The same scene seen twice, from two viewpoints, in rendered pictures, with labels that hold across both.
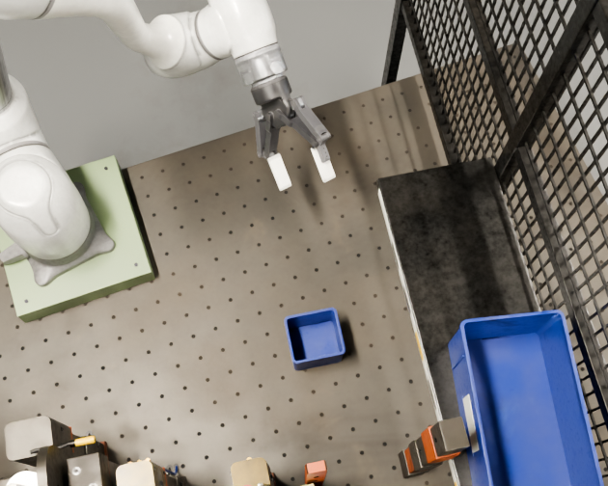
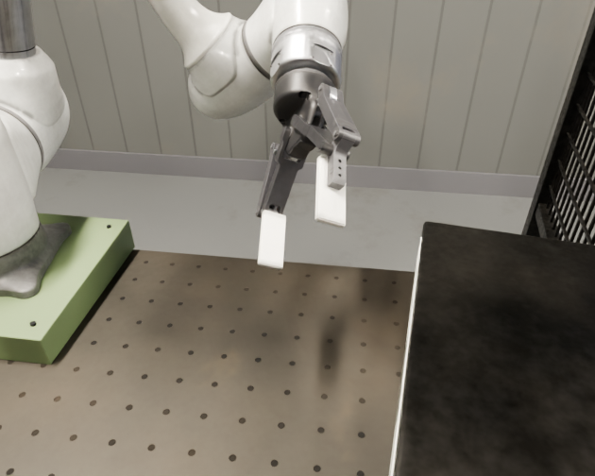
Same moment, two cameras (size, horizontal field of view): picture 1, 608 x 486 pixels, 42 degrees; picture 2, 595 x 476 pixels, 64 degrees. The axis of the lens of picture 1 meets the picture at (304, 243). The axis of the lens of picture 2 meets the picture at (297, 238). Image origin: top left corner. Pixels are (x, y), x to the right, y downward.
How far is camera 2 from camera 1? 1.18 m
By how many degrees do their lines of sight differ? 38
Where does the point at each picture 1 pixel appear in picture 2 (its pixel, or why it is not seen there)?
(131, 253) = (43, 310)
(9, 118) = not seen: outside the picture
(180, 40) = (220, 25)
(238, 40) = (282, 11)
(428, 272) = (500, 462)
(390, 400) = not seen: outside the picture
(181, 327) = (10, 448)
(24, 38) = (205, 243)
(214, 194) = (207, 305)
